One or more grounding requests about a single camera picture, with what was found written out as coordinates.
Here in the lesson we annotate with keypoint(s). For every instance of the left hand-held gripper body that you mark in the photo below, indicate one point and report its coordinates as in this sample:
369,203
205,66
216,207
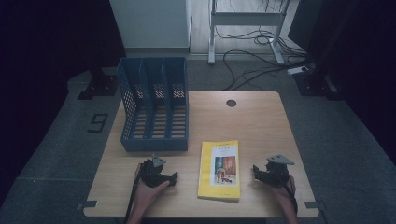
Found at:
151,174

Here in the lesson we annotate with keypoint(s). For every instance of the white cabinet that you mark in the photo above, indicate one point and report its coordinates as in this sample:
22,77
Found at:
152,25

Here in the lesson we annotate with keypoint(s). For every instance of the white power strip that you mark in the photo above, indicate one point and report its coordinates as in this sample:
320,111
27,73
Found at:
297,70

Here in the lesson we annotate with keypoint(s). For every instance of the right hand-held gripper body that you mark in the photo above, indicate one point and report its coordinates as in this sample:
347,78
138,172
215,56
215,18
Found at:
275,174

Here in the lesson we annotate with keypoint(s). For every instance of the yellow book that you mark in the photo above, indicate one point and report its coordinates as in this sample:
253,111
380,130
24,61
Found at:
207,174

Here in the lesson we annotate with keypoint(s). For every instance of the person's right hand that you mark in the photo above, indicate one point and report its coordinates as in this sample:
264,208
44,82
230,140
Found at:
285,193

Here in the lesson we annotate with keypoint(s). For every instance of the blue plastic file rack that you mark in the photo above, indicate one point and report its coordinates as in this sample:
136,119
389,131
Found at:
155,144

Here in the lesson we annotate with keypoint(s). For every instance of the black stand base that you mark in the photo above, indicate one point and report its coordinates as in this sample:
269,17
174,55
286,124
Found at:
314,85
101,87

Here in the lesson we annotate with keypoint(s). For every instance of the person's left hand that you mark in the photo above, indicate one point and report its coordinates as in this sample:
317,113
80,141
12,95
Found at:
146,197

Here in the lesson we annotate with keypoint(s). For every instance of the white desk frame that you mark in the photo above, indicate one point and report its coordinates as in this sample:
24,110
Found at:
246,18

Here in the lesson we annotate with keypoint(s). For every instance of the dark monitor panel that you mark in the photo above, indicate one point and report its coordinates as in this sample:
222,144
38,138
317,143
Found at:
302,25

